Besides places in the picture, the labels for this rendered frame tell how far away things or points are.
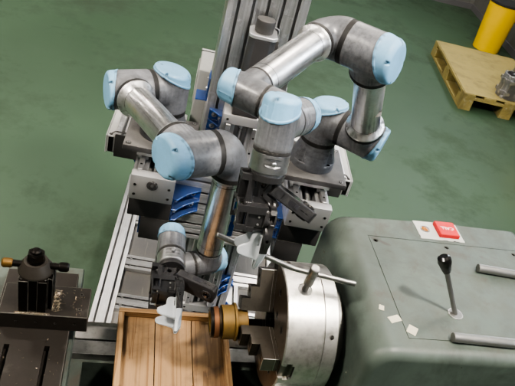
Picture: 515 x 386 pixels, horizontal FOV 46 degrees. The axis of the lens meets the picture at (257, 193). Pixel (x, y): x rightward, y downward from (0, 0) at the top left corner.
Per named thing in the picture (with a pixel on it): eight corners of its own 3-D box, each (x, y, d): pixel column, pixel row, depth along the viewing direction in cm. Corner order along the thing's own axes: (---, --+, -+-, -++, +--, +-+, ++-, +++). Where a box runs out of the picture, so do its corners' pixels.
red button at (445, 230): (450, 227, 174) (453, 222, 173) (457, 241, 170) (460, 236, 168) (431, 225, 173) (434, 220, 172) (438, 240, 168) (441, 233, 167)
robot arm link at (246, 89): (323, -3, 157) (216, 64, 123) (361, 13, 154) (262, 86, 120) (313, 37, 165) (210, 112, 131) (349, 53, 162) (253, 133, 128)
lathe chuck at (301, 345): (280, 305, 175) (314, 237, 153) (292, 412, 154) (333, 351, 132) (250, 303, 173) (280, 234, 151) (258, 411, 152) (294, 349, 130)
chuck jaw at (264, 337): (285, 325, 148) (294, 363, 138) (280, 340, 151) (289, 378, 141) (241, 322, 146) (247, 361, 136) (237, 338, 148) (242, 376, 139)
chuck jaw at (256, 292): (280, 309, 155) (285, 263, 155) (285, 313, 150) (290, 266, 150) (237, 305, 152) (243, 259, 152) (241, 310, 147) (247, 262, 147)
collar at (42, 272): (56, 259, 147) (56, 250, 145) (50, 282, 141) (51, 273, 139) (21, 256, 145) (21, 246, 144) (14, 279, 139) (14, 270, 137)
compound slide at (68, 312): (90, 302, 158) (92, 288, 155) (86, 332, 150) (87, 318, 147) (6, 296, 154) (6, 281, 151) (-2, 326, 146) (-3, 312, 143)
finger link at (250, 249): (231, 265, 126) (239, 225, 123) (259, 268, 127) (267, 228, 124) (233, 273, 123) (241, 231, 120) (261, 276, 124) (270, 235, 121)
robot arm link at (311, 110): (283, 83, 130) (261, 87, 120) (329, 104, 127) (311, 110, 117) (271, 116, 133) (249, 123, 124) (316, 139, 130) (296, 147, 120)
